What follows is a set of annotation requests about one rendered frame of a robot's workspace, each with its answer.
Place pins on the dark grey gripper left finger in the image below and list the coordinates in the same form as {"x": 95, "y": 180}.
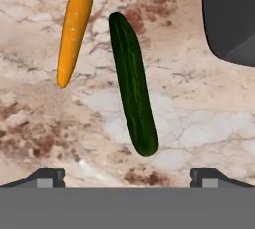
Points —
{"x": 46, "y": 177}

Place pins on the dark green cucumber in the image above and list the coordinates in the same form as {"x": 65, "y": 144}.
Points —
{"x": 132, "y": 87}

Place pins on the dark grey tray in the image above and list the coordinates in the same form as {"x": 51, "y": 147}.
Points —
{"x": 225, "y": 14}

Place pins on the orange carrot with green top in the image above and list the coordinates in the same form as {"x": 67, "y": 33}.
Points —
{"x": 73, "y": 30}

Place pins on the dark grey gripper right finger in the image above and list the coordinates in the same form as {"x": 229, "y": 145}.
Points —
{"x": 207, "y": 177}

